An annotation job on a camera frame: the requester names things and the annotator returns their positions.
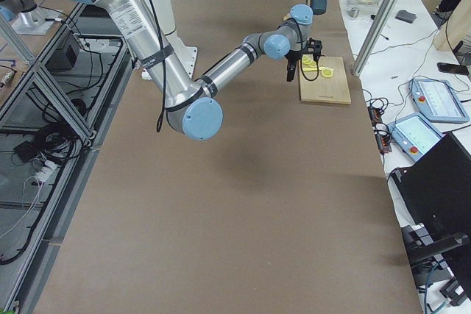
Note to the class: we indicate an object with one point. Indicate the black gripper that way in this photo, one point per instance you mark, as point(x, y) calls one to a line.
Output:
point(293, 58)

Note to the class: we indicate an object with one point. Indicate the dark teal cup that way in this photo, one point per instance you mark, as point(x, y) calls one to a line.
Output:
point(319, 7)

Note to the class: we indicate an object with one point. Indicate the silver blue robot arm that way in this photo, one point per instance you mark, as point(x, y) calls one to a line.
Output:
point(190, 106)

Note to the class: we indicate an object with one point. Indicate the small steel cup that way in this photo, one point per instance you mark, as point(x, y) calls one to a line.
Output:
point(354, 12)

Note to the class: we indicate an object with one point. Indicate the yellow plastic knife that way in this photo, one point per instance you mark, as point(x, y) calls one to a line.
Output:
point(315, 68)

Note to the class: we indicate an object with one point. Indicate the lemon slice top right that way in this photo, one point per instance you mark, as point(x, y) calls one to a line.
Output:
point(306, 60)

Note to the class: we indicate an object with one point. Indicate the wooden cutting board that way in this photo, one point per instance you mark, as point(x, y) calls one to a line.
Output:
point(314, 88)

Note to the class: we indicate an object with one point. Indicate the lemon slice front left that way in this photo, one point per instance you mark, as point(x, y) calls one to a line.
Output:
point(326, 72)

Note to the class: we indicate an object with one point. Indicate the blue teach pendant near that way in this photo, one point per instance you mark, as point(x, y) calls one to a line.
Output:
point(415, 135)

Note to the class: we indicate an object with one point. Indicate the blue teach pendant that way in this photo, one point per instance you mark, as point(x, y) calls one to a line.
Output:
point(415, 135)
point(436, 100)

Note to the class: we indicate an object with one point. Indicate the blue teach pendant far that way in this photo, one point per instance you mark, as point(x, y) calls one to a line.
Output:
point(436, 100)

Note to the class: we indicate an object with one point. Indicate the black smartphone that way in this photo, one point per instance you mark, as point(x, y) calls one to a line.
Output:
point(453, 68)

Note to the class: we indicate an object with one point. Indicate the black monitor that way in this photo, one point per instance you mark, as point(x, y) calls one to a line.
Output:
point(436, 191)

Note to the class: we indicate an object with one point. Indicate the black power box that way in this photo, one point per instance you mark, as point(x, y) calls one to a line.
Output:
point(65, 55)

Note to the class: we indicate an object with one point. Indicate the aluminium frame post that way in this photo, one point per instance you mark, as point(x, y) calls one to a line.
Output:
point(373, 35)

